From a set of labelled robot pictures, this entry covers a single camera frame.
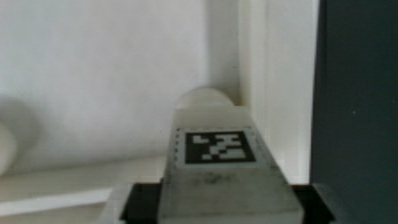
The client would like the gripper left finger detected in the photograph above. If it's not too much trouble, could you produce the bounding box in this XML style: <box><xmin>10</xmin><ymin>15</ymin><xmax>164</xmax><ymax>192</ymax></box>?
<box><xmin>102</xmin><ymin>183</ymin><xmax>162</xmax><ymax>224</ymax></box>

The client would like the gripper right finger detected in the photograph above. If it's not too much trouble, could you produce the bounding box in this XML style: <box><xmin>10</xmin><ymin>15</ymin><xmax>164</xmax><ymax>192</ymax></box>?
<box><xmin>292</xmin><ymin>183</ymin><xmax>356</xmax><ymax>224</ymax></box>

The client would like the white table leg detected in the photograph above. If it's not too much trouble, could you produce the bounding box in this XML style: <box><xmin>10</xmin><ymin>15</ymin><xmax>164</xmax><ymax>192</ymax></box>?
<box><xmin>159</xmin><ymin>88</ymin><xmax>304</xmax><ymax>224</ymax></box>

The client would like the white square tabletop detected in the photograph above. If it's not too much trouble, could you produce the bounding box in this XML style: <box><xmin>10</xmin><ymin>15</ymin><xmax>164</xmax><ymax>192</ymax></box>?
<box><xmin>0</xmin><ymin>0</ymin><xmax>320</xmax><ymax>224</ymax></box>

